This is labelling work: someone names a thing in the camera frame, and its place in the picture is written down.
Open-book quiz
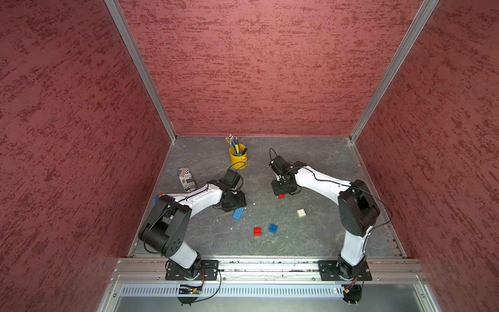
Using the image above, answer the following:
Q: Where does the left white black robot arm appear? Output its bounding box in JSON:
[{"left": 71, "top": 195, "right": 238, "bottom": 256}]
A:
[{"left": 138, "top": 181, "right": 246, "bottom": 280}]

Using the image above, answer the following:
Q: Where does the long blue lego brick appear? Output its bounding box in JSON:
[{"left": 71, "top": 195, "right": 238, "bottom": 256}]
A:
[{"left": 232, "top": 207, "right": 246, "bottom": 220}]

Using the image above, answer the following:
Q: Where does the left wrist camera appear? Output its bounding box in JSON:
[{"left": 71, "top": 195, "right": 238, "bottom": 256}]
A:
[{"left": 222, "top": 169, "right": 242, "bottom": 191}]

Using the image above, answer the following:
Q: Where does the aluminium front rail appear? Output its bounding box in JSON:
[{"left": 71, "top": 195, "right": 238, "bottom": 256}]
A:
[{"left": 110, "top": 256, "right": 428, "bottom": 285}]

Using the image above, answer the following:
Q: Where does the small blue lego brick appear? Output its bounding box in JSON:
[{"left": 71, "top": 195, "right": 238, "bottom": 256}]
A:
[{"left": 268, "top": 224, "right": 278, "bottom": 234}]

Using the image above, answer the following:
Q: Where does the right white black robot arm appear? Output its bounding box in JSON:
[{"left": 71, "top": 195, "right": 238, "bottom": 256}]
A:
[{"left": 269, "top": 158, "right": 380, "bottom": 281}]

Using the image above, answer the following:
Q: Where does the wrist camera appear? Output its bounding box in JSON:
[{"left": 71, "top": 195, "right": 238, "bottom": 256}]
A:
[
  {"left": 269, "top": 155, "right": 291, "bottom": 181},
  {"left": 222, "top": 169, "right": 242, "bottom": 191}
]

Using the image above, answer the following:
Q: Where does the blue red toothpaste box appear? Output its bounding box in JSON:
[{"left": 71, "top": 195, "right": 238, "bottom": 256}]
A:
[{"left": 154, "top": 194, "right": 162, "bottom": 204}]

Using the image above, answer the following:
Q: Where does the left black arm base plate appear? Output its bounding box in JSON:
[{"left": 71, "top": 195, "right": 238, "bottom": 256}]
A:
[{"left": 165, "top": 259, "right": 219, "bottom": 282}]

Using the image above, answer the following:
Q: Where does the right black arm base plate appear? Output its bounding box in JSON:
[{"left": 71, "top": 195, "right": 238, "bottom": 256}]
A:
[{"left": 318, "top": 260, "right": 372, "bottom": 282}]

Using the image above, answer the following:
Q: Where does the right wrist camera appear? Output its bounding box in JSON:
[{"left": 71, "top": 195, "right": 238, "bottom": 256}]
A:
[{"left": 269, "top": 155, "right": 291, "bottom": 181}]

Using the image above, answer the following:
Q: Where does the bundle of coloured pencils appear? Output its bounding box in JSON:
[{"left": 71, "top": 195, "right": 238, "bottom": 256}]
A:
[{"left": 226, "top": 135, "right": 242, "bottom": 156}]

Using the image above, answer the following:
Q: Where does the yellow pencil cup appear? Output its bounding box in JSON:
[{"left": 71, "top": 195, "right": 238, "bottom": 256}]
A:
[{"left": 229, "top": 144, "right": 248, "bottom": 170}]

